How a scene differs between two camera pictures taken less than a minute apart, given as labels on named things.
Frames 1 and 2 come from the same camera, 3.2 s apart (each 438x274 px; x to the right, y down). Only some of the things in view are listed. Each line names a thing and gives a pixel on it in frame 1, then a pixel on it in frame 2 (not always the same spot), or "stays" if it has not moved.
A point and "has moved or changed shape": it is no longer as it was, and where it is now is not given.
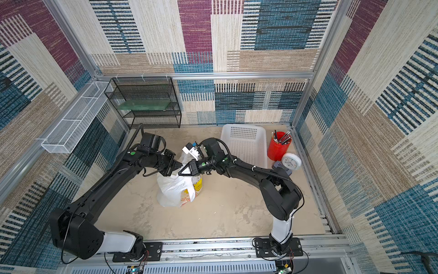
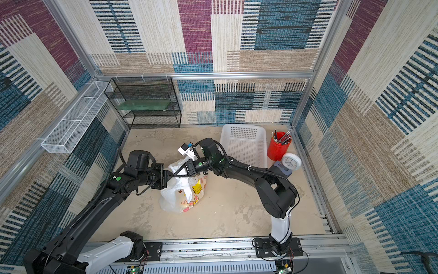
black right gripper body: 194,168 stays
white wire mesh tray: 64,137 stays
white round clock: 291,161 stays
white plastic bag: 176,190 has moved or changed shape
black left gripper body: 168,163 to 159,176
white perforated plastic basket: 247,142 stays
